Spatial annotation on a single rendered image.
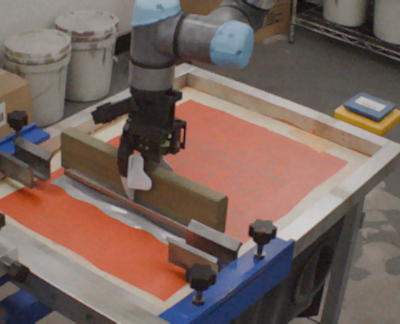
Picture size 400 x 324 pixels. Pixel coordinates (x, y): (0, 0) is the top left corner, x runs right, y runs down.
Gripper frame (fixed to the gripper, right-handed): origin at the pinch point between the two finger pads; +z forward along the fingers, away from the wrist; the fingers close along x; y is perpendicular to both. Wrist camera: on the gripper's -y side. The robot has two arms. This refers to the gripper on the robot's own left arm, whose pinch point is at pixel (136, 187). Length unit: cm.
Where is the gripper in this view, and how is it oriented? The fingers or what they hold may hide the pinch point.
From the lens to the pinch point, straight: 158.8
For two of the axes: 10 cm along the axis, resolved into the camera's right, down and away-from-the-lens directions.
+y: 8.0, 3.3, -4.9
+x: 5.9, -3.5, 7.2
